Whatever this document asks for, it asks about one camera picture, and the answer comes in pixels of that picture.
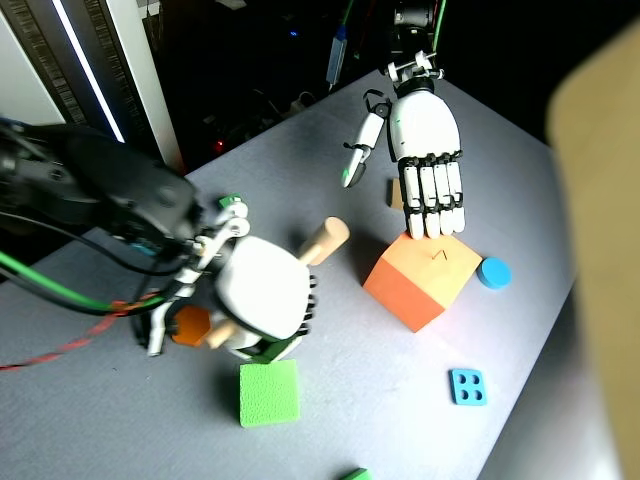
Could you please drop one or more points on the grey table cloth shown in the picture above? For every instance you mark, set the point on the grey table cloth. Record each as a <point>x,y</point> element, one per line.
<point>350,375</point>

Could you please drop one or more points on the orange hexagon block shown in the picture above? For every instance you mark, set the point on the orange hexagon block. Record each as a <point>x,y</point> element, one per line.
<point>190,325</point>

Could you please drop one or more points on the bent metal nail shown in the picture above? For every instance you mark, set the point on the bent metal nail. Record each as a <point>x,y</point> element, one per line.
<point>440,255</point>

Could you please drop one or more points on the white and blue adapter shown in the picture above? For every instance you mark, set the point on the white and blue adapter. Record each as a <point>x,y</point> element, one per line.
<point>337,55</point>

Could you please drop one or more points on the blue round disc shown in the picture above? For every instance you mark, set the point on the blue round disc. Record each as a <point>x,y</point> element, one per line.
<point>494,274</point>

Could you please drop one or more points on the green letter cube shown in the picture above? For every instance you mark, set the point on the green letter cube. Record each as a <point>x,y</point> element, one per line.
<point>229,201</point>

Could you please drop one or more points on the beige blurred object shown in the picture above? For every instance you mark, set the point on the beige blurred object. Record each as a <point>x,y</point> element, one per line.
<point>605,200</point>

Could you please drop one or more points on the large orange wooden block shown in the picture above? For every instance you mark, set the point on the large orange wooden block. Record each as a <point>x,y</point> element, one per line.
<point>405,290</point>

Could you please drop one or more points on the white striped panel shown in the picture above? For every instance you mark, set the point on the white striped panel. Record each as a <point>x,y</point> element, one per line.
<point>135,75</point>

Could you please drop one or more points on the green piece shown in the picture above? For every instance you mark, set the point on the green piece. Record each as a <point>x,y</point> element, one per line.
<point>356,475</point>

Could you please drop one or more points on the green foam square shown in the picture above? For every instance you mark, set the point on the green foam square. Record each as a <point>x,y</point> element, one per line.
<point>270,392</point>

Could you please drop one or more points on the blue square four-hole block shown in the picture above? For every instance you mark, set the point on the blue square four-hole block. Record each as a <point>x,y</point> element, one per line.
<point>456,387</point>

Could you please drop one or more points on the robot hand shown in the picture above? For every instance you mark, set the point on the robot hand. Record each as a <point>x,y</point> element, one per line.
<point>260,290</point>
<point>425,130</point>

